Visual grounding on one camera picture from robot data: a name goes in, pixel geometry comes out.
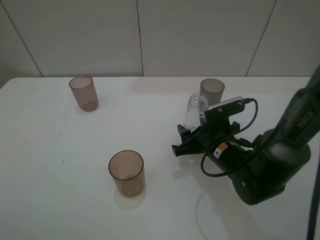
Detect brown translucent cup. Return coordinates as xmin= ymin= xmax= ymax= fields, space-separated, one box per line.
xmin=108 ymin=150 xmax=146 ymax=197

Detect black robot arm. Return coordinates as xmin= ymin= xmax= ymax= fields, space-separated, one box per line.
xmin=172 ymin=70 xmax=320 ymax=206

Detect clear glass water bottle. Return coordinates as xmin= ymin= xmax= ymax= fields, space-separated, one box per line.
xmin=183 ymin=93 xmax=209 ymax=132

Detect pink translucent cup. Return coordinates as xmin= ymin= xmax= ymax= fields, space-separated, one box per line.
xmin=69 ymin=75 xmax=99 ymax=112

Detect grey translucent cup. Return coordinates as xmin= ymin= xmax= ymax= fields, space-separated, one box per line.
xmin=199 ymin=78 xmax=225 ymax=106

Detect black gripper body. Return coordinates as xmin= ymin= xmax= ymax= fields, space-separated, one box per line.
xmin=192 ymin=125 xmax=253 ymax=173

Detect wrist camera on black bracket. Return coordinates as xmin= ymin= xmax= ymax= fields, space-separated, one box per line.
xmin=204 ymin=96 xmax=245 ymax=139

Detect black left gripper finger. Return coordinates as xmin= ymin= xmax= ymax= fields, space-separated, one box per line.
xmin=171 ymin=132 xmax=203 ymax=157

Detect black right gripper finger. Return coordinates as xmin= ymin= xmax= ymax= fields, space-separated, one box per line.
xmin=177 ymin=124 xmax=192 ymax=140

